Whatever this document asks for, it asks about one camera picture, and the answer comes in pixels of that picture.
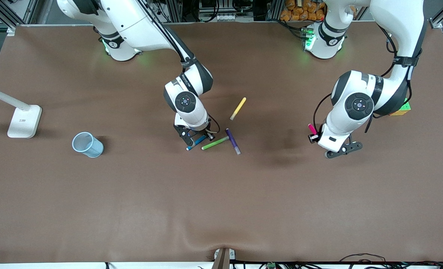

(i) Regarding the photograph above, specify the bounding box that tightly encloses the grey metal clamp bracket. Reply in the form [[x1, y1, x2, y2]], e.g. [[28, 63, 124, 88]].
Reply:
[[212, 247, 236, 269]]

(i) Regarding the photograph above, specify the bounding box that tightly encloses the colourful puzzle cube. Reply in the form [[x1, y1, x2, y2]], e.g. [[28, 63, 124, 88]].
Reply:
[[390, 99, 412, 116]]

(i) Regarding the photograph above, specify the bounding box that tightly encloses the yellow marker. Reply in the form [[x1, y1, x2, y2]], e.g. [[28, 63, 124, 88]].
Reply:
[[230, 97, 247, 121]]

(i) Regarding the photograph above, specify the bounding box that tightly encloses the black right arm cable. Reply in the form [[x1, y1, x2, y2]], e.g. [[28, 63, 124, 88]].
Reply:
[[137, 0, 220, 134]]

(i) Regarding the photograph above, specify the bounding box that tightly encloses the white desk lamp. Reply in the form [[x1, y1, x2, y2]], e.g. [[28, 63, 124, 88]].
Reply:
[[0, 84, 43, 139]]

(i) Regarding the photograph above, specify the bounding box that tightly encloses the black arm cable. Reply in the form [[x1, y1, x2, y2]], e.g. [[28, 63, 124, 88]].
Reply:
[[313, 22, 412, 133], [137, 0, 220, 134]]

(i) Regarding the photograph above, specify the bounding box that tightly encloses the light blue plastic cup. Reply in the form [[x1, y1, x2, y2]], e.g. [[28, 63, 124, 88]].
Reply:
[[72, 132, 104, 158]]

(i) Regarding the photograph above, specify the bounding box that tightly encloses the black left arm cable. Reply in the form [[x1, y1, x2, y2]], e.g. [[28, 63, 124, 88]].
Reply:
[[313, 22, 412, 133]]

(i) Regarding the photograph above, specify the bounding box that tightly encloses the purple marker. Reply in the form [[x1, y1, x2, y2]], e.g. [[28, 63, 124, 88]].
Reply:
[[226, 128, 241, 155]]

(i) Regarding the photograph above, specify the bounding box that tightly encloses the blue marker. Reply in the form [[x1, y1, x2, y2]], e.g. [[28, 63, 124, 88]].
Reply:
[[186, 134, 208, 151]]

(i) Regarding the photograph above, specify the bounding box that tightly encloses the green marker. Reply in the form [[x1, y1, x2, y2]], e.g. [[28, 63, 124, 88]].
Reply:
[[201, 136, 229, 151]]

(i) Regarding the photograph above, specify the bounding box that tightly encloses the brown table cover mat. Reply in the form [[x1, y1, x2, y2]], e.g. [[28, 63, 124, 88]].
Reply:
[[0, 21, 443, 264]]

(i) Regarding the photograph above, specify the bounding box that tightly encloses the orange snack packet pile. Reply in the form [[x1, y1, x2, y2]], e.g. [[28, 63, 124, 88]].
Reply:
[[280, 0, 326, 22]]

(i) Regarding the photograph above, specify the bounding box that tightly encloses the black cable bundle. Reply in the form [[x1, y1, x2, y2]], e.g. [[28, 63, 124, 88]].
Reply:
[[339, 253, 443, 269]]

